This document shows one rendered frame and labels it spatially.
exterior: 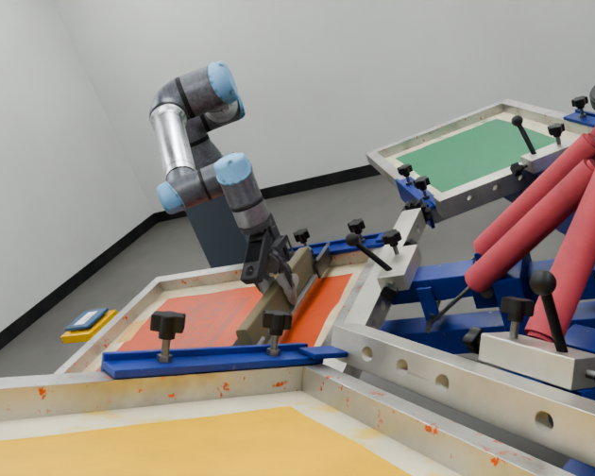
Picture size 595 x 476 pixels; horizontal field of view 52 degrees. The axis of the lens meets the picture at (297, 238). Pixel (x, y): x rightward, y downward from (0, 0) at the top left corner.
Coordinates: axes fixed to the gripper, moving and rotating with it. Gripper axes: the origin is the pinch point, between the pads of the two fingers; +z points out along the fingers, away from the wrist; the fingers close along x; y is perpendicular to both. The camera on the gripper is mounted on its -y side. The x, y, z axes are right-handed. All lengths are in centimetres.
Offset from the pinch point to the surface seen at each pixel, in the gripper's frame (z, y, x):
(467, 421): 101, 72, -8
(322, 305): 5.3, 6.2, -5.9
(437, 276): -3.3, -2.2, -37.6
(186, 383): -24, -58, -22
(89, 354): 3, -9, 56
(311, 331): 5.3, -4.2, -7.0
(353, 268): 5.3, 22.7, -8.7
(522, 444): 101, 61, -28
